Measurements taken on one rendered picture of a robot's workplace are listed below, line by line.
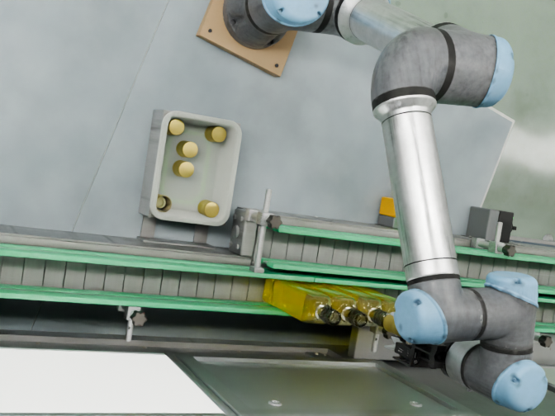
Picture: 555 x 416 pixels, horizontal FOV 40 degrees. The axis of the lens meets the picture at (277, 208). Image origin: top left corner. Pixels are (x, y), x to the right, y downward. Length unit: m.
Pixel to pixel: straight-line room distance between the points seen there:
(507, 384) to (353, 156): 0.85
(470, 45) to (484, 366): 0.48
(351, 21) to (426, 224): 0.57
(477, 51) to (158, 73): 0.71
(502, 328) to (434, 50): 0.42
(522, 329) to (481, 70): 0.39
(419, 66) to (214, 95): 0.65
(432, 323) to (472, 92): 0.39
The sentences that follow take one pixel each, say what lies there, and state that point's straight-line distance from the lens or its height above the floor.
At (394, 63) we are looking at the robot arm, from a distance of 1.16.
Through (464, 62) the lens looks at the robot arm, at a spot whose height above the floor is 1.39.
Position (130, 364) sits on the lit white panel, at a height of 1.06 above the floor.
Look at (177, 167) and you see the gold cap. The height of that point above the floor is 0.80.
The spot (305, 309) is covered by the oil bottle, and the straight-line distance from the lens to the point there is 1.46.
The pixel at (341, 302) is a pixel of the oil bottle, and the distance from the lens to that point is 1.48.
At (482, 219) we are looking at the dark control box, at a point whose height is 0.81.
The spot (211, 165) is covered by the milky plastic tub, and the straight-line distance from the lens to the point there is 1.67.
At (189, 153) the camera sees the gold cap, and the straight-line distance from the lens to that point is 1.60.
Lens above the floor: 2.33
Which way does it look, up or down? 64 degrees down
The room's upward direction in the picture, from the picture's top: 105 degrees clockwise
